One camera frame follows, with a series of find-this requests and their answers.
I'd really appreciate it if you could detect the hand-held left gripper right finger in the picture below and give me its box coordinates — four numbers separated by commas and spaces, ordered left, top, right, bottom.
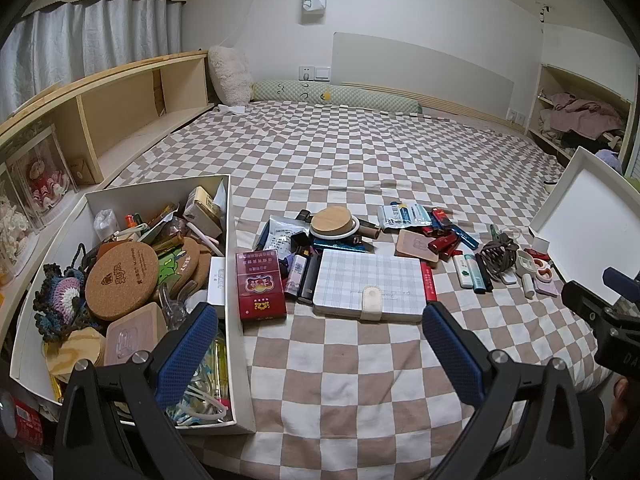
421, 301, 608, 480

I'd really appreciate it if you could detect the brown hair claw clip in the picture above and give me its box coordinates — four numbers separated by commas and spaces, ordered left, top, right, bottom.
480, 237, 521, 282

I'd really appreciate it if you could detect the grey curtain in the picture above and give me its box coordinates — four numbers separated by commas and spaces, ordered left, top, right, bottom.
0, 0, 183, 111

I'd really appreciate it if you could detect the hexagonal wooden coaster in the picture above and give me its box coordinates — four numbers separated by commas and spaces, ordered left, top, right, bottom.
45, 327, 107, 387

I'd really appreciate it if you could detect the checkered bed sheet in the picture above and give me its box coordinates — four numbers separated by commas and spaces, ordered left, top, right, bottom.
105, 100, 621, 480

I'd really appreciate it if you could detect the white storage box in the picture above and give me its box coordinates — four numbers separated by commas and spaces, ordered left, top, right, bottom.
9, 174, 257, 436

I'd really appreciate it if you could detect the cream carton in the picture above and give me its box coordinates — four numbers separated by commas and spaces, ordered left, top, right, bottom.
182, 186, 224, 239

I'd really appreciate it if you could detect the white headboard panel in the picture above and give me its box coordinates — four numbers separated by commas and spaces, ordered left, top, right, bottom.
332, 32, 516, 113

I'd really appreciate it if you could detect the wooden bedside shelf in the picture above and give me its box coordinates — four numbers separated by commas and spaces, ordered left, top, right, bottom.
0, 51, 211, 311

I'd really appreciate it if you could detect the pile of pink clothes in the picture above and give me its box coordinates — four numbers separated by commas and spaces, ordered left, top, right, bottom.
542, 92, 626, 142

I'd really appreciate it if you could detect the open wardrobe shelf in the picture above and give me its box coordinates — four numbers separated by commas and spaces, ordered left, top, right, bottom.
525, 63, 638, 171

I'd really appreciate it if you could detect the white pink tape dispenser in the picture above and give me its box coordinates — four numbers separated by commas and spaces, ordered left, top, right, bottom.
530, 255, 555, 281

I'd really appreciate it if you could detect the round wooden lid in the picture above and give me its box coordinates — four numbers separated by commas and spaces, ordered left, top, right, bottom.
309, 206, 362, 242

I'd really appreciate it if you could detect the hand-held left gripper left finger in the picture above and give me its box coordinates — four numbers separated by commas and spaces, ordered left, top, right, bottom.
52, 301, 221, 480

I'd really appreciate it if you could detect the small cardboard box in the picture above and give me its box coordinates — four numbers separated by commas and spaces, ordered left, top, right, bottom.
67, 157, 105, 186

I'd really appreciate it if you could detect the white black packet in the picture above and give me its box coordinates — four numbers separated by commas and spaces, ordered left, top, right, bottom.
257, 215, 303, 253

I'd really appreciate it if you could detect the clear hair claw clip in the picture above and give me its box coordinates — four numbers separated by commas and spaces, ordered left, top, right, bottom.
159, 282, 201, 332

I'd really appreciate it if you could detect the purple plush toy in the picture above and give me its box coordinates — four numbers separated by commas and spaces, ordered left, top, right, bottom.
595, 149, 623, 172

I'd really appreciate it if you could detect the clear display box red doll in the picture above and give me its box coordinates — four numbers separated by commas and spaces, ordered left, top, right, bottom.
7, 125, 78, 226

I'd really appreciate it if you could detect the clear display box white plush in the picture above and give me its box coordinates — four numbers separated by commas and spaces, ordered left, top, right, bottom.
0, 160, 40, 273

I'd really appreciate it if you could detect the white box lid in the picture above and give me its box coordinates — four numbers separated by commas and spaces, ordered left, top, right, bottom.
530, 146, 640, 306

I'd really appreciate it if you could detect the person's right hand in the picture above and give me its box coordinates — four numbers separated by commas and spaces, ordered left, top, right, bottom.
606, 376, 640, 436

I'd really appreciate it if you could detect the square wooden coaster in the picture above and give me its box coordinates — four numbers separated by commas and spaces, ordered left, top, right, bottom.
395, 230, 440, 263

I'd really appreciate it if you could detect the blue white wipe packet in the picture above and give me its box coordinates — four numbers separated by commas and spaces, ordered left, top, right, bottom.
377, 203, 433, 233

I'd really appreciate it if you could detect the black lighter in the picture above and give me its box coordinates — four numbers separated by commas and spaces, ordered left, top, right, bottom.
474, 254, 494, 294

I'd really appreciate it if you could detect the red glove packet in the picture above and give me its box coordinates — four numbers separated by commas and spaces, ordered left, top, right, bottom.
419, 262, 438, 305

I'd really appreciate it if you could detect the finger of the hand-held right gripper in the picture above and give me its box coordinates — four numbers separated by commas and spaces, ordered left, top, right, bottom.
601, 266, 640, 307
560, 280, 621, 331

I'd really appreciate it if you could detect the green frog coaster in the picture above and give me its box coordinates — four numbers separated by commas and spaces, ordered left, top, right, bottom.
157, 255, 184, 287

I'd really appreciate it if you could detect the long green pillow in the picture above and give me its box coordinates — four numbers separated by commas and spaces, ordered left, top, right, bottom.
251, 81, 422, 113

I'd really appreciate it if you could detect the red cigarette pack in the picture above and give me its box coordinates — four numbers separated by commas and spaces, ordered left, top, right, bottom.
235, 250, 287, 322

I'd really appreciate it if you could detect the round cork coaster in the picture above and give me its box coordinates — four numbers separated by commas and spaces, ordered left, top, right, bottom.
85, 243, 160, 322

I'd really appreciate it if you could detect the pink square coaster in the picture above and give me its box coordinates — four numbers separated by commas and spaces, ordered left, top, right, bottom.
106, 302, 168, 367

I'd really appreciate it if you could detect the wall switch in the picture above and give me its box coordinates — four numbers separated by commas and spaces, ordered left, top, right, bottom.
296, 65, 332, 83

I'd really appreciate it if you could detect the plaid notebook with clasp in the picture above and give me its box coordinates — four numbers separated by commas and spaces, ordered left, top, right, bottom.
312, 248, 427, 323

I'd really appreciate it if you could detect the fluffy white pillow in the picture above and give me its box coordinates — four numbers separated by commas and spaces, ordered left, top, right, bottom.
207, 46, 253, 106

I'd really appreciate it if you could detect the crochet yarn pouch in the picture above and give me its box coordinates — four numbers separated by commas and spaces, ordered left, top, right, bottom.
32, 265, 92, 345

